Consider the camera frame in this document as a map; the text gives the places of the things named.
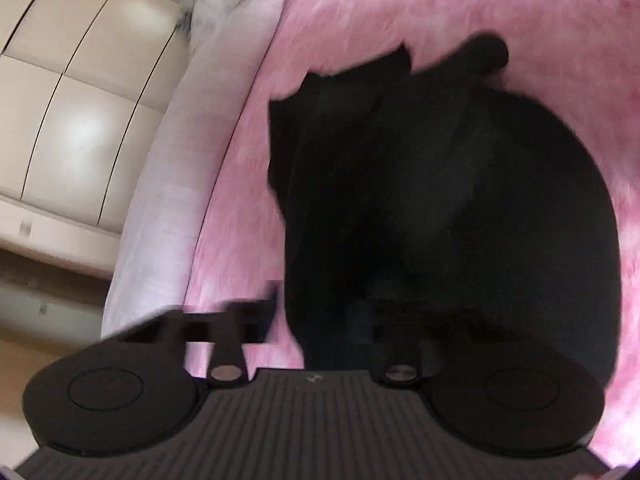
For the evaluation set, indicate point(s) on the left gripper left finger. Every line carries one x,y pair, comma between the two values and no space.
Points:
240,322

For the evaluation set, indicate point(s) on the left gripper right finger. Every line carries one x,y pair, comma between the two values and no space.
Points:
407,360

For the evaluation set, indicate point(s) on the black garment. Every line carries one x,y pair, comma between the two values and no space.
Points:
406,193

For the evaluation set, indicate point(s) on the cream wardrobe cabinet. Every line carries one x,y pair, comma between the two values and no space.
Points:
84,87

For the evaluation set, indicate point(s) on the pink rose fleece blanket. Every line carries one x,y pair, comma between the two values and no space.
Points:
580,57

